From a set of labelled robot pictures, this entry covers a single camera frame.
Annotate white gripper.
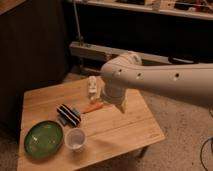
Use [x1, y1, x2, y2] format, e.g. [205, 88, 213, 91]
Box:
[101, 84, 126, 113]

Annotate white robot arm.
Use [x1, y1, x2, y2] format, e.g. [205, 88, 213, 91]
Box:
[100, 51, 213, 109]

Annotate orange toy carrot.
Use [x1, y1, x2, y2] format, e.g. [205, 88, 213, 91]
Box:
[82, 102, 104, 114]

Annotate white squeeze bottle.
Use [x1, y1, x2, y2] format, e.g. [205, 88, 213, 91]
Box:
[88, 76, 98, 102]

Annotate wooden table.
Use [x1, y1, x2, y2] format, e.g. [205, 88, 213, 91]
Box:
[17, 79, 165, 171]

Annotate clear plastic cup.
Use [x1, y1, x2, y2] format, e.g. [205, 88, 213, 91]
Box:
[64, 128, 86, 152]

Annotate green plate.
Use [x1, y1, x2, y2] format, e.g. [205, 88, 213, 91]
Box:
[24, 120, 63, 159]

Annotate upper shelf board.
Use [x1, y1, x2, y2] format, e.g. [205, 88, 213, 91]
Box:
[66, 0, 213, 21]

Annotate vertical metal pole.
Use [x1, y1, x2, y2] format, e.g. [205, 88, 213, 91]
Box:
[73, 0, 83, 45]

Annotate black floor cable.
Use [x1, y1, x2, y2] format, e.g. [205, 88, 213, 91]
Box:
[199, 107, 213, 171]

